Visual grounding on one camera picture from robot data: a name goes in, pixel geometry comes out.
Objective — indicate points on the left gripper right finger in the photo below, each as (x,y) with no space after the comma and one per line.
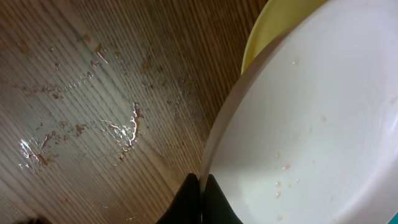
(215,207)

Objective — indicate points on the white pink plate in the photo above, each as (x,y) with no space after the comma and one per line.
(308,134)

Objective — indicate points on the teal plastic tray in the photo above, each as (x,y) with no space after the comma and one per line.
(394,219)

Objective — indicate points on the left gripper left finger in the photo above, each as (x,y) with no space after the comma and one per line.
(185,207)

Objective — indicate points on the yellow green plate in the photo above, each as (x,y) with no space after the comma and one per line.
(276,17)

